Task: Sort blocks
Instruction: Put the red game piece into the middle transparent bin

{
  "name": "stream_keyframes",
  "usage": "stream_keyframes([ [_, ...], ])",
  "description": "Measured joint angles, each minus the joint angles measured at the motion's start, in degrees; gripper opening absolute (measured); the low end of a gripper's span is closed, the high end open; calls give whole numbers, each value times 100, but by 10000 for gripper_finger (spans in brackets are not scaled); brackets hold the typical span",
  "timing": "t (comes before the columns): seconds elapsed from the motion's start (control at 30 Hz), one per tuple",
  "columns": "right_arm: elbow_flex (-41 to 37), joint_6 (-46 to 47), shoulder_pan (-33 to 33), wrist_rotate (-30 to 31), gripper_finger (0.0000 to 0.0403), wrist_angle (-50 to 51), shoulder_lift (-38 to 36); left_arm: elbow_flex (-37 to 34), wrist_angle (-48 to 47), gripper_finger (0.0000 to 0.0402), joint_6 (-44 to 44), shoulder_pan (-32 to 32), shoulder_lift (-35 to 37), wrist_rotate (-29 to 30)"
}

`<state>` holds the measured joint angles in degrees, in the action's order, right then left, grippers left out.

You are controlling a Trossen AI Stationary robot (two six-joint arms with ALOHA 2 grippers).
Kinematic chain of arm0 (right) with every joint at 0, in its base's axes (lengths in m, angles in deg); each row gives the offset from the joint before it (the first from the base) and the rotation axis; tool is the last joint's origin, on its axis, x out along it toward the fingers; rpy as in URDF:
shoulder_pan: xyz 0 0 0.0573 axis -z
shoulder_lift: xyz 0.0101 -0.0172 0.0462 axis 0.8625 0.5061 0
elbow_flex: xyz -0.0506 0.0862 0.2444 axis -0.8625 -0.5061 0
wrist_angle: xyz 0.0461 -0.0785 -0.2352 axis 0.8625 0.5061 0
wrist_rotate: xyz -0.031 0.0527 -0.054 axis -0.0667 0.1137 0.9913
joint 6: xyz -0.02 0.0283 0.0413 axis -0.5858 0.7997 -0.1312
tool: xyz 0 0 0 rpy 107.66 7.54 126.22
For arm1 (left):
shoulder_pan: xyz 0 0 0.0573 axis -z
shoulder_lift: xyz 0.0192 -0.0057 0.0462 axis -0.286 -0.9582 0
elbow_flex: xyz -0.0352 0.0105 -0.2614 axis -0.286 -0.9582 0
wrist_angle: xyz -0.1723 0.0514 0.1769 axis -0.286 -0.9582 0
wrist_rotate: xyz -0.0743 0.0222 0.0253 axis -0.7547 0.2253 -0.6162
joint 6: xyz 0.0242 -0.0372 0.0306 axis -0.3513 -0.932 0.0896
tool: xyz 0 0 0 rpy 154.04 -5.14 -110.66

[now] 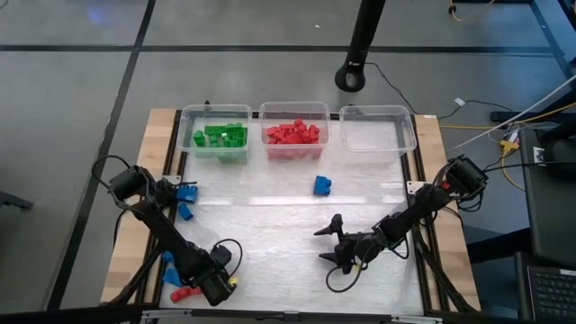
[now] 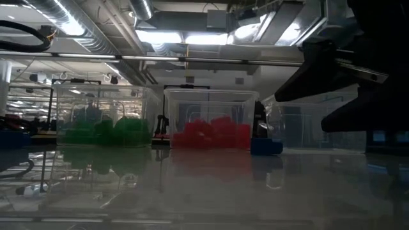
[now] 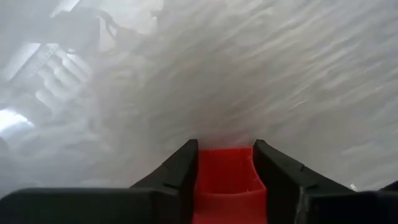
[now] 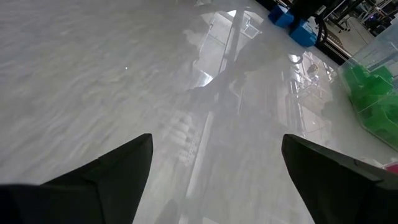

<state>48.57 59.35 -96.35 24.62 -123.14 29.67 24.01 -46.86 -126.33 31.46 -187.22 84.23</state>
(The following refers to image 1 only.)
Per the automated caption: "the black desk unit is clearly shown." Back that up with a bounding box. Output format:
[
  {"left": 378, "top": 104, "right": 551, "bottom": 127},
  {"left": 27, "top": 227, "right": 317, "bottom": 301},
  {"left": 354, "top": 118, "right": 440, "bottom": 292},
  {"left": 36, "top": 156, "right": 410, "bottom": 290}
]
[{"left": 519, "top": 128, "right": 576, "bottom": 266}]

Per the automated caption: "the clear plastic bin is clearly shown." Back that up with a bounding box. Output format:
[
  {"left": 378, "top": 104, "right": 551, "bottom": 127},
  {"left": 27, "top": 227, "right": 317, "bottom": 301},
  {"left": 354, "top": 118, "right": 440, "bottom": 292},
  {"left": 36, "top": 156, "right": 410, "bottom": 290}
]
[
  {"left": 258, "top": 101, "right": 332, "bottom": 162},
  {"left": 175, "top": 103, "right": 254, "bottom": 165},
  {"left": 338, "top": 104, "right": 419, "bottom": 164}
]

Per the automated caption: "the black table leg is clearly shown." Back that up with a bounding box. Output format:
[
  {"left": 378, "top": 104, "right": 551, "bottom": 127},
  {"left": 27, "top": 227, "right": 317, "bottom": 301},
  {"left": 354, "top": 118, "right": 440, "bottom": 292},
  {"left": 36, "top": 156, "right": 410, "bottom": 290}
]
[{"left": 530, "top": 0, "right": 576, "bottom": 80}]

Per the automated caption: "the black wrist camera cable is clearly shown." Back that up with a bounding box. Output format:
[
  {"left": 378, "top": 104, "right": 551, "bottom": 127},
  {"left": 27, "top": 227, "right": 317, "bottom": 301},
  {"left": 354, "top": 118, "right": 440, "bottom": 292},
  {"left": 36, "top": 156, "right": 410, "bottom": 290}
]
[
  {"left": 211, "top": 238, "right": 244, "bottom": 283},
  {"left": 325, "top": 263, "right": 366, "bottom": 294}
]

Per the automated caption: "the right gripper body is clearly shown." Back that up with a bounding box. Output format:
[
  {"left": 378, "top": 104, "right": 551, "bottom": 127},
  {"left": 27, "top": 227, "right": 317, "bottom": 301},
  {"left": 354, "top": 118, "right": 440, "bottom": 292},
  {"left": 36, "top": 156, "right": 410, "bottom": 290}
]
[{"left": 336, "top": 232, "right": 386, "bottom": 275}]

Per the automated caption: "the black pole stand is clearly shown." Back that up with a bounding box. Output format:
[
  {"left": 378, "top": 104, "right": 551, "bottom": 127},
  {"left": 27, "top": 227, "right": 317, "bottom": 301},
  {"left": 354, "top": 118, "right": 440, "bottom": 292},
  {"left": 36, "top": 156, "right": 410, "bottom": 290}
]
[{"left": 334, "top": 0, "right": 387, "bottom": 94}]

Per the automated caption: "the black laptop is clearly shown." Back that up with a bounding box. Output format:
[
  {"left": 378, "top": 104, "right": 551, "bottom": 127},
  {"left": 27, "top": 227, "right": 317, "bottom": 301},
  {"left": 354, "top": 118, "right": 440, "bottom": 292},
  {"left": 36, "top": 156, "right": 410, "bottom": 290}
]
[{"left": 515, "top": 251, "right": 576, "bottom": 324}]

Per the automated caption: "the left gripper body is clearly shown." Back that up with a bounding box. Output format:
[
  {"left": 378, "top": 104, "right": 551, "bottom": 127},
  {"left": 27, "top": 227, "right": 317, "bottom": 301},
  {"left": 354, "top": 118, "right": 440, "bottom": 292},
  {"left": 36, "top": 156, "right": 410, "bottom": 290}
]
[{"left": 200, "top": 265, "right": 239, "bottom": 308}]

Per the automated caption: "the white table mat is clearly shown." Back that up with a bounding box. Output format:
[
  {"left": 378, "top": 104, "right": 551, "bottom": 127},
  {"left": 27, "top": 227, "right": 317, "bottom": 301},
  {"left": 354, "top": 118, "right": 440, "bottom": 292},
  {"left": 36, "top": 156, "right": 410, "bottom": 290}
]
[{"left": 159, "top": 117, "right": 427, "bottom": 316}]

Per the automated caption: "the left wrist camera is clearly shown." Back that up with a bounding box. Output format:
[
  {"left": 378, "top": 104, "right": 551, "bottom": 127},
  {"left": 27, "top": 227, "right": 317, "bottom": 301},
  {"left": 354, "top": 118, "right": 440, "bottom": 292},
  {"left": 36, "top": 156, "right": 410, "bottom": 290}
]
[{"left": 210, "top": 245, "right": 233, "bottom": 271}]

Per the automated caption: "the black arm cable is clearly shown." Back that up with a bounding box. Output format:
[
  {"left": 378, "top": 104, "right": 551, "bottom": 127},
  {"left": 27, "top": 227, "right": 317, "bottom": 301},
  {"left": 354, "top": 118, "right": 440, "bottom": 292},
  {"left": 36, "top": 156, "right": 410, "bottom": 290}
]
[{"left": 91, "top": 155, "right": 134, "bottom": 199}]

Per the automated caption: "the black aluminium table frame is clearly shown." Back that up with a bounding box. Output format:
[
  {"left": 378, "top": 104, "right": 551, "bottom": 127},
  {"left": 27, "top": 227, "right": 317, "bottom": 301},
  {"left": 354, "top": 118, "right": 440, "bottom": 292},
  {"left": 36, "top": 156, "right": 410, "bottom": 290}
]
[{"left": 107, "top": 107, "right": 481, "bottom": 324}]

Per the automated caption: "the grey floor foot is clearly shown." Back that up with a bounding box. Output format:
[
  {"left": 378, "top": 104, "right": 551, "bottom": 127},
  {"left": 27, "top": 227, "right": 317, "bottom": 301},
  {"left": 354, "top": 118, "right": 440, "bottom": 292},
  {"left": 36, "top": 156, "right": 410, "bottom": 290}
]
[{"left": 0, "top": 191, "right": 35, "bottom": 212}]

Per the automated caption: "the black floor cable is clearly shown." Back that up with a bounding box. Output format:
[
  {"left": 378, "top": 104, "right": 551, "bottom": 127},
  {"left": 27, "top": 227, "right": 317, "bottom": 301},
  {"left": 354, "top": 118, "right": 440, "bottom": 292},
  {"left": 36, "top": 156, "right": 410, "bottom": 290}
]
[{"left": 363, "top": 61, "right": 514, "bottom": 121}]

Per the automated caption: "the white floor cable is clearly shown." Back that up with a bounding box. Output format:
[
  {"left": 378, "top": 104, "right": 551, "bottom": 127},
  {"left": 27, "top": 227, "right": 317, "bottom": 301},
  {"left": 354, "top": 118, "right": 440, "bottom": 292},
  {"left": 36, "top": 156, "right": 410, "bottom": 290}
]
[{"left": 447, "top": 74, "right": 576, "bottom": 153}]

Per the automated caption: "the black power cable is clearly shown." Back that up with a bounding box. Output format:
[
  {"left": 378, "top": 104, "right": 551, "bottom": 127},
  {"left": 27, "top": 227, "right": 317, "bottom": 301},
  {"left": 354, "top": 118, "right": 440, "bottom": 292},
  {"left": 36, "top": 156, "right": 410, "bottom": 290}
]
[{"left": 483, "top": 159, "right": 576, "bottom": 173}]

